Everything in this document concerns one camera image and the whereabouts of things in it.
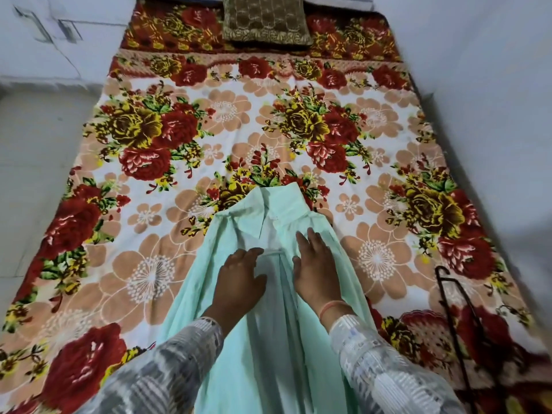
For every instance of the white cabinet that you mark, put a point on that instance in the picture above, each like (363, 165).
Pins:
(64, 34)

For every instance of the person's right forearm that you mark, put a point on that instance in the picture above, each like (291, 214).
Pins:
(384, 370)

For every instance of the person's left forearm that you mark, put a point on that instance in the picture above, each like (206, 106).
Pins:
(172, 370)

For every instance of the floral red and beige blanket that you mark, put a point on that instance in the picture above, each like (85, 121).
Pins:
(142, 254)

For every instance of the person's right middle finger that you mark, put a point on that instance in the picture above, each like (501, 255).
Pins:
(316, 242)

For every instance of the orange thread wristband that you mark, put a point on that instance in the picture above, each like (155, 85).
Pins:
(333, 306)

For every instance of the person's right hand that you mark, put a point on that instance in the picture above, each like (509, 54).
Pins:
(317, 275)

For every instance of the mint green shirt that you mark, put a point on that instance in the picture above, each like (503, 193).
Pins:
(276, 349)

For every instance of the person's right thumb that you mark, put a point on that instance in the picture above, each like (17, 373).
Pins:
(296, 265)

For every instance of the person's left thumb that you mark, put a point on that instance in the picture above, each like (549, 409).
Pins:
(261, 283)

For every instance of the brown patterned cushion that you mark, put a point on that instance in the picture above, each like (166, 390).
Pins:
(264, 18)

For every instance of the person's left hand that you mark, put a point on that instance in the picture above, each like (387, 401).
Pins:
(236, 288)

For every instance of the black clothes hanger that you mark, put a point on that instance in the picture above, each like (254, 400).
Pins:
(457, 340)

